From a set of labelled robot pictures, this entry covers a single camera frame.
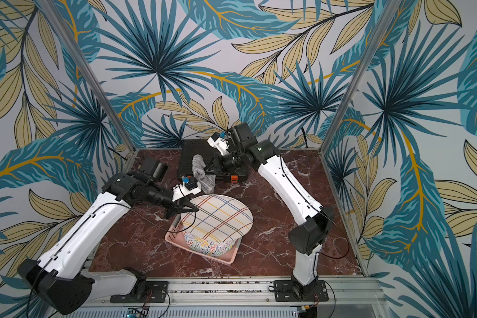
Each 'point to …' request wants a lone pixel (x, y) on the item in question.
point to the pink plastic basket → (175, 236)
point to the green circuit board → (131, 315)
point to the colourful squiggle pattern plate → (208, 248)
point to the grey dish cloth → (207, 181)
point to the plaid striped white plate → (218, 218)
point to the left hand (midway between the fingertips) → (193, 210)
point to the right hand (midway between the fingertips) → (204, 171)
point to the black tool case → (188, 148)
